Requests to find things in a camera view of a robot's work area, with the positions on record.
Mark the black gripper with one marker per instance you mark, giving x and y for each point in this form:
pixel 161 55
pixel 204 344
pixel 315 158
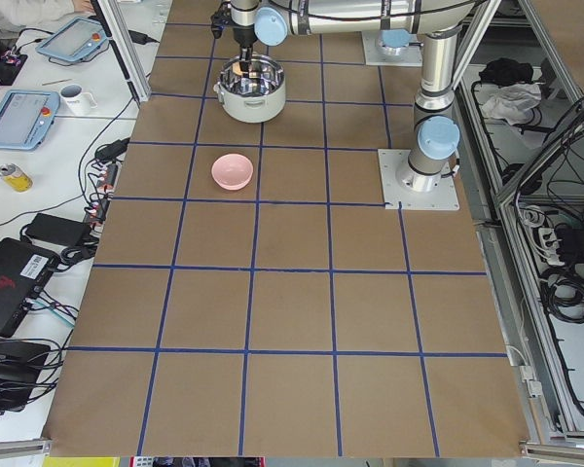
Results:
pixel 243 34

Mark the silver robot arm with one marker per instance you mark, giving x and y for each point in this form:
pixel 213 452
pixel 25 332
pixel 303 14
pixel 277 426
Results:
pixel 271 22

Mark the pale green steel pot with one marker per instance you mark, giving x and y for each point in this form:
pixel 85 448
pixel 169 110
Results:
pixel 256 98

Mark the pink bowl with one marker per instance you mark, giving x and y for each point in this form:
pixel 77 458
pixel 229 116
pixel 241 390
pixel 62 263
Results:
pixel 232 171

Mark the far blue teach pendant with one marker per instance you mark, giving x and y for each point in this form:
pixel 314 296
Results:
pixel 77 41

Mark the blue teach pendant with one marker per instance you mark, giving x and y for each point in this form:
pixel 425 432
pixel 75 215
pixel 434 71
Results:
pixel 77 41
pixel 26 116

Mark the white mug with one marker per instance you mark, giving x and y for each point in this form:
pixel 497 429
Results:
pixel 81 102

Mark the near blue teach pendant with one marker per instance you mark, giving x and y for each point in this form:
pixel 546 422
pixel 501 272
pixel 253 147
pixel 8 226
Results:
pixel 26 116

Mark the black cloth pile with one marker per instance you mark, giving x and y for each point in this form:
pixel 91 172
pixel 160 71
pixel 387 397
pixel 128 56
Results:
pixel 506 72

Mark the yellow drink can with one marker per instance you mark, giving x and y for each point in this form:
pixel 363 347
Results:
pixel 15 177

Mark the black power brick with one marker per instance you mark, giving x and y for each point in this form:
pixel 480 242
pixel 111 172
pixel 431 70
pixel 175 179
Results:
pixel 57 230

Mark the white crumpled cloth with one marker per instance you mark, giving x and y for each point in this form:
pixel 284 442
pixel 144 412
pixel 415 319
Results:
pixel 514 104

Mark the black red computer box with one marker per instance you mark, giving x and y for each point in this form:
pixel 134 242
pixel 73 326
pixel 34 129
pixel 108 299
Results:
pixel 25 269

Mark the white power strip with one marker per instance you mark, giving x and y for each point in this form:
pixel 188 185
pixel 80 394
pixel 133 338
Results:
pixel 549 244

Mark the black device lower left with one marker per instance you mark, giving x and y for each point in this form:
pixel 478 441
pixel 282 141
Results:
pixel 21 363

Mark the wrist black camera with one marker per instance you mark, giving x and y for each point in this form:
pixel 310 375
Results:
pixel 220 19

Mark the aluminium frame post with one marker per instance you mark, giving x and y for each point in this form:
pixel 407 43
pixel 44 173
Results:
pixel 110 16

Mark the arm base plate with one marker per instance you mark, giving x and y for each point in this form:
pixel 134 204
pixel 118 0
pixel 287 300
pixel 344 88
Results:
pixel 392 48
pixel 403 188

